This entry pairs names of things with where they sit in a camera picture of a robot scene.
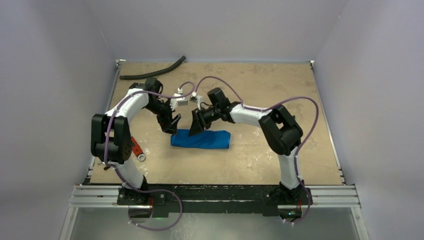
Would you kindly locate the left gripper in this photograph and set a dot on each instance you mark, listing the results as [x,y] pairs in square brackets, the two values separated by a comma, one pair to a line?
[165,121]

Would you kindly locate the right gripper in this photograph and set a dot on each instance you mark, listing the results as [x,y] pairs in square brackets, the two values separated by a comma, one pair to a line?
[201,116]

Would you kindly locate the blue cloth napkin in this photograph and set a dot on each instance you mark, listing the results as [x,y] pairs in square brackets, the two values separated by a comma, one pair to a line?
[209,139]

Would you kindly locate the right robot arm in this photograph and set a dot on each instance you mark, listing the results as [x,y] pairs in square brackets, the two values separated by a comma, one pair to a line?
[280,129]

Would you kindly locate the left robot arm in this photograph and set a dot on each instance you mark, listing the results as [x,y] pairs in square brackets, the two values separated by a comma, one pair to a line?
[111,139]

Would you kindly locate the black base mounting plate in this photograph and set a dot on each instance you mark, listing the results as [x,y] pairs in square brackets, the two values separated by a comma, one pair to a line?
[227,208]

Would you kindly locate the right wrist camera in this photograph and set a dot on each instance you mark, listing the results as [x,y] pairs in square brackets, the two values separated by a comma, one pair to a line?
[196,98]

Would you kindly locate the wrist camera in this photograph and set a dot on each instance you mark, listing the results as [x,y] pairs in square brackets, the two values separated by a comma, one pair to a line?
[196,98]
[178,99]

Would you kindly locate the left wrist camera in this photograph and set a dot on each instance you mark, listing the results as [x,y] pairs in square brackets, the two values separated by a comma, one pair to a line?
[178,99]

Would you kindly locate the red handled wrench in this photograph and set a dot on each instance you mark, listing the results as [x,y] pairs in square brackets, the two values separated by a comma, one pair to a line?
[137,150]

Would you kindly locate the aluminium frame rail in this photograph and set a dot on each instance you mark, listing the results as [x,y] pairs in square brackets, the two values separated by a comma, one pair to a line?
[105,196]

